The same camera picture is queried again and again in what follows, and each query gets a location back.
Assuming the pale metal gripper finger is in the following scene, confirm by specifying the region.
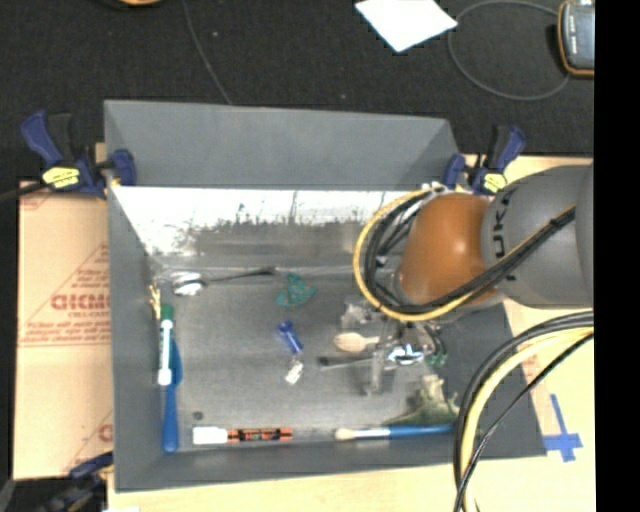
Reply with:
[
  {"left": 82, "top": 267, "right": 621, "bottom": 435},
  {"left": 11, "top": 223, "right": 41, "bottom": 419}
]
[{"left": 370, "top": 349, "right": 387, "bottom": 397}]

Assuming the pale wooden spoon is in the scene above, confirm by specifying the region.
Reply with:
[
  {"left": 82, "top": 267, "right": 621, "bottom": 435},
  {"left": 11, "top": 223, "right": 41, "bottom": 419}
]
[{"left": 332, "top": 332, "right": 382, "bottom": 353}]

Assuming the clear crumpled plastic piece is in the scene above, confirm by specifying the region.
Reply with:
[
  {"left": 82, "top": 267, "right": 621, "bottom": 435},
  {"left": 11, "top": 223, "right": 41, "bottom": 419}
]
[{"left": 341, "top": 298, "right": 383, "bottom": 330}]

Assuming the green toy animal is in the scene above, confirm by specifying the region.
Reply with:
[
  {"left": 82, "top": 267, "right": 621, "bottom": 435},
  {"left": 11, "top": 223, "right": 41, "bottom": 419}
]
[{"left": 389, "top": 373, "right": 460, "bottom": 427}]

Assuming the small blue plastic cylinder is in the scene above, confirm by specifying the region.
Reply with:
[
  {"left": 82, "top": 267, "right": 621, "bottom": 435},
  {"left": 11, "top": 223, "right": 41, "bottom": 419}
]
[{"left": 277, "top": 319, "right": 305, "bottom": 355}]

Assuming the teal patterned cloth toy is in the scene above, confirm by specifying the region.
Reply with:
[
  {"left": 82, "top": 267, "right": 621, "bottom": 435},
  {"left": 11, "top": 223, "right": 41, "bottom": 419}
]
[{"left": 274, "top": 273, "right": 318, "bottom": 308}]

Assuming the white and orange marker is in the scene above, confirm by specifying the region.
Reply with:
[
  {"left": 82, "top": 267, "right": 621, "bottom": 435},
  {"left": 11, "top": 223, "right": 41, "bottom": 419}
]
[{"left": 192, "top": 425, "right": 295, "bottom": 446}]

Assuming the green and white marker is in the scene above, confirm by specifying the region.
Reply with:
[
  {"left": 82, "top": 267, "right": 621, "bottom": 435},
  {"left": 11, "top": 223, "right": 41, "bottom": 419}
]
[{"left": 157, "top": 303, "right": 176, "bottom": 387}]

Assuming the grey metal bin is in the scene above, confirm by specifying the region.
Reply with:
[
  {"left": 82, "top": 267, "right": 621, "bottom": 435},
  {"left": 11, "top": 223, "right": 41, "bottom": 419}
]
[{"left": 103, "top": 99, "right": 547, "bottom": 492}]

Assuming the brown cardboard board red print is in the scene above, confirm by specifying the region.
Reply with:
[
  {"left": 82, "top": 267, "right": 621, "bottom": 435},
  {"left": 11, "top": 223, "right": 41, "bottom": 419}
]
[{"left": 12, "top": 180, "right": 117, "bottom": 481}]

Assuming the black thin handled tool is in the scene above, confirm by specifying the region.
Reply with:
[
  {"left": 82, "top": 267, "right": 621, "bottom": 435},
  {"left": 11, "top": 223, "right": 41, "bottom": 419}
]
[{"left": 317, "top": 354, "right": 377, "bottom": 372}]

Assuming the blue handled brush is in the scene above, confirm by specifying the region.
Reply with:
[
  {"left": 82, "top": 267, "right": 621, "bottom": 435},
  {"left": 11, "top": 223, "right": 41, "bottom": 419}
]
[{"left": 334, "top": 424, "right": 456, "bottom": 443}]

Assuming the metal spoon black handle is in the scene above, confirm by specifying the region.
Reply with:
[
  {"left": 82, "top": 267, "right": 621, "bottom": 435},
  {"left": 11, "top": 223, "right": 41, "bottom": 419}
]
[{"left": 171, "top": 266, "right": 277, "bottom": 297}]

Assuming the blue plastic handled tool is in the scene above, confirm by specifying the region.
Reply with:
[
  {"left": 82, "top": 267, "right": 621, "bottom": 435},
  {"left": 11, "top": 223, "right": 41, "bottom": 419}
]
[{"left": 161, "top": 338, "right": 183, "bottom": 454}]

